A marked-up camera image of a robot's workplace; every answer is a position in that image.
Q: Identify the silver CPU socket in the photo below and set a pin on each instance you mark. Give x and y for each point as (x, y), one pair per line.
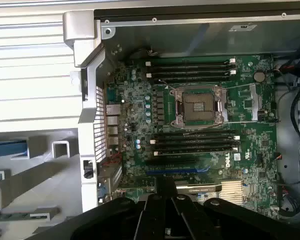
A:
(196, 105)

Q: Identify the green RAM stick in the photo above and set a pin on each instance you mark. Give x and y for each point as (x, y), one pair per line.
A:
(15, 216)

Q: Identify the silver coin cell battery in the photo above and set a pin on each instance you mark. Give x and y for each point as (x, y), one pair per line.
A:
(259, 76)

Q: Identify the RAM slot white latches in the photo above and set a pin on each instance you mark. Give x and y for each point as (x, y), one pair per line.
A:
(195, 150)
(195, 138)
(190, 73)
(190, 60)

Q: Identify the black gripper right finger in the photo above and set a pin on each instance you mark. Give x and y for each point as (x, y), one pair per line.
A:
(187, 220)

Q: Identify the silver socket locking lever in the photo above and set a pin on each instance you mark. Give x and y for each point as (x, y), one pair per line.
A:
(236, 86)
(252, 122)

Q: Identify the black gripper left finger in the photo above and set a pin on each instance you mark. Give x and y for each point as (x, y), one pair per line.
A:
(150, 220)

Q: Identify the white case sticker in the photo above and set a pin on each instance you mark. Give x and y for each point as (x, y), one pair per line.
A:
(242, 27)

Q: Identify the grey plastic parts rack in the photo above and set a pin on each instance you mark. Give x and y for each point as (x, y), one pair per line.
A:
(40, 175)

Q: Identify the green Dell motherboard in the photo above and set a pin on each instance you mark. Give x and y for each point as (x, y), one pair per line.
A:
(252, 150)

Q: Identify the black expansion slot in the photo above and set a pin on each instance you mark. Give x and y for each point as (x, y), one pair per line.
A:
(170, 161)

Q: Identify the black Nvidia graphics card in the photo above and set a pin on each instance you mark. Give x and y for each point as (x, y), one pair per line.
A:
(197, 188)

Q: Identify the silver finned chipset heat sink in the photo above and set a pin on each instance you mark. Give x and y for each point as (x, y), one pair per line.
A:
(232, 191)

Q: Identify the open grey PC case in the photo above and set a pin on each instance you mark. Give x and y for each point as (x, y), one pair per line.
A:
(215, 37)

